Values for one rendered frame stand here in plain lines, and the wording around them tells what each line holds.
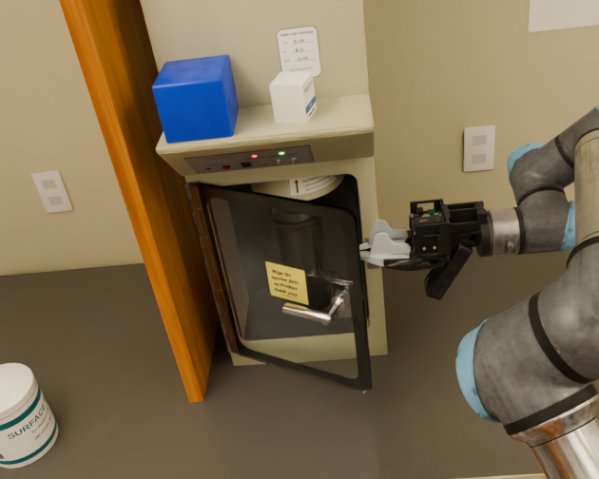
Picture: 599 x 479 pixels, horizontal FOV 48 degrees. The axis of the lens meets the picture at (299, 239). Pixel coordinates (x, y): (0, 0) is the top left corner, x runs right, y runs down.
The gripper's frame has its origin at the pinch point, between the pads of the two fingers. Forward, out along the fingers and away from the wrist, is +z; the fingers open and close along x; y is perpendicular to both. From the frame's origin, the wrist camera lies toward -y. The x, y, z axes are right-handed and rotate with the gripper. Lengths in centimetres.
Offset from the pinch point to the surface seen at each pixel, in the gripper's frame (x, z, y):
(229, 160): -4.0, 18.6, 17.6
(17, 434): 10, 64, -26
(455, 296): -27.4, -20.1, -34.1
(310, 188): -13.6, 7.6, 5.4
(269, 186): -14.8, 14.8, 5.9
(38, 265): -54, 86, -34
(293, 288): -2.1, 11.9, -7.2
